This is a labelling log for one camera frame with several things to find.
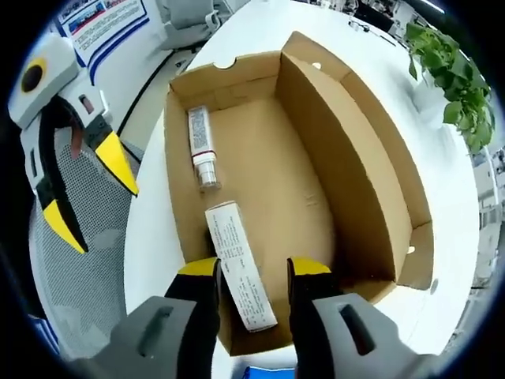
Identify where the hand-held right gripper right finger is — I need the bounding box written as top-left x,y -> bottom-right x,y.
286,256 -> 431,379

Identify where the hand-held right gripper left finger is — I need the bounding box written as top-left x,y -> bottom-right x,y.
92,256 -> 224,379

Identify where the white slim carton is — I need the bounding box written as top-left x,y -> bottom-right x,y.
204,200 -> 278,332

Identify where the blue wet wipes pack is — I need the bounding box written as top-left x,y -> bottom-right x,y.
244,366 -> 297,379

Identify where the brown cardboard shoe box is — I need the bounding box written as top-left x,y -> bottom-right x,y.
162,30 -> 436,358

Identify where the light grey office chair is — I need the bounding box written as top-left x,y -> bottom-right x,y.
157,0 -> 253,52

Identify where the green potted plant white pot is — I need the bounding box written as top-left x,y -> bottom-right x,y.
404,21 -> 496,155

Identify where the small white device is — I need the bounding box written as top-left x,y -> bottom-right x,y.
346,17 -> 370,35

